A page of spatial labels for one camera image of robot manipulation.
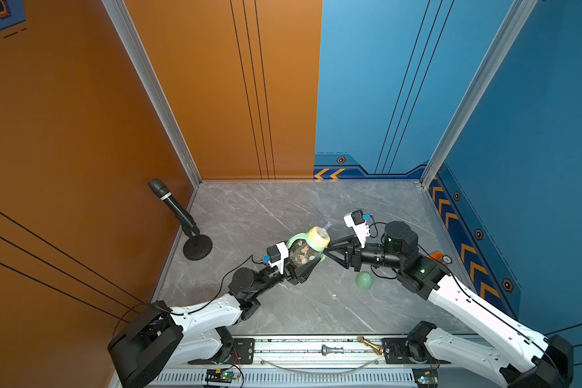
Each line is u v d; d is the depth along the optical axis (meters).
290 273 0.62
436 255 0.94
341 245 0.65
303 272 0.60
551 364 0.38
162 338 0.42
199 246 0.96
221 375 0.71
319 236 0.60
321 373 0.71
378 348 0.72
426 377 0.71
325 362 0.73
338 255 0.62
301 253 0.66
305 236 0.61
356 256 0.58
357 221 0.60
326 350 0.72
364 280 0.84
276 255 0.56
